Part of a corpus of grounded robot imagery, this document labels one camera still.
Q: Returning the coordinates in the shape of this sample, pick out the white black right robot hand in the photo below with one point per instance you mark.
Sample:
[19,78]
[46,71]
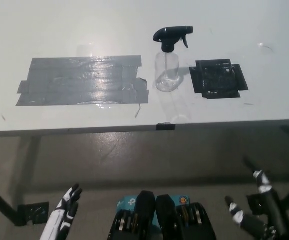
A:
[269,200]

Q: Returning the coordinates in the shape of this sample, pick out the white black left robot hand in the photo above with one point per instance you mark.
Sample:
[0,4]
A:
[63,212]

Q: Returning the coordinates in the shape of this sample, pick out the black spray trigger lid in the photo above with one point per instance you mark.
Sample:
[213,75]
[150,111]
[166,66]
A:
[170,37]

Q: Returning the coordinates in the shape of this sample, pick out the black ribbed robot body block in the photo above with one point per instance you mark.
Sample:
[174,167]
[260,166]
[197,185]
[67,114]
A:
[182,222]
[137,220]

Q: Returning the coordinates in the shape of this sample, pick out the clear plastic bottle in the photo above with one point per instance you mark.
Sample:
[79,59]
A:
[167,71]

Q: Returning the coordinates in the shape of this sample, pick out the teal cardboard box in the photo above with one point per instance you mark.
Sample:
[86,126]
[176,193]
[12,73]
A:
[127,201]

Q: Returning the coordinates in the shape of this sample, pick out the small black tape piece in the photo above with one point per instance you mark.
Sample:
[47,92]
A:
[165,126]

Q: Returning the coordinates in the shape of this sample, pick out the grey duct tape patch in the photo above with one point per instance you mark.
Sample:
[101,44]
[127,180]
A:
[84,81]

